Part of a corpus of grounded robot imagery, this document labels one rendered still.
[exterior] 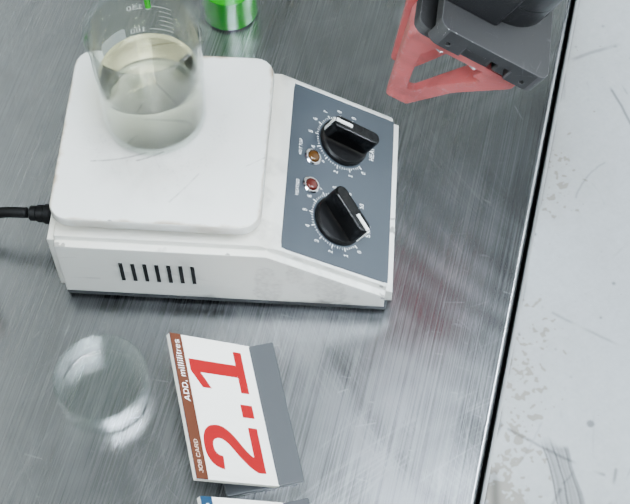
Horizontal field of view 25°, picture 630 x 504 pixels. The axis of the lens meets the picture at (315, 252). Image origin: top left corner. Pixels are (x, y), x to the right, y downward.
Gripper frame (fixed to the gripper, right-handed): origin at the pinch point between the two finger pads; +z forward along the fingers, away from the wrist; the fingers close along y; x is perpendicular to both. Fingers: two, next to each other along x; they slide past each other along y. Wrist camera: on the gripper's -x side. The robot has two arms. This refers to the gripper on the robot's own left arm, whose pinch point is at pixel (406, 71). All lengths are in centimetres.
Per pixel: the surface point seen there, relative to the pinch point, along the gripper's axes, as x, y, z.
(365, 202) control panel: 2.8, 3.2, 8.3
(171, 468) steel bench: -2.6, 19.9, 16.9
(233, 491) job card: 0.6, 20.9, 14.8
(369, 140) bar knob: 1.6, 0.1, 6.5
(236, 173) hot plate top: -5.9, 5.6, 7.7
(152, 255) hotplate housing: -8.1, 10.0, 12.4
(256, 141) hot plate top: -5.3, 3.3, 7.2
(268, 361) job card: 0.9, 12.6, 14.0
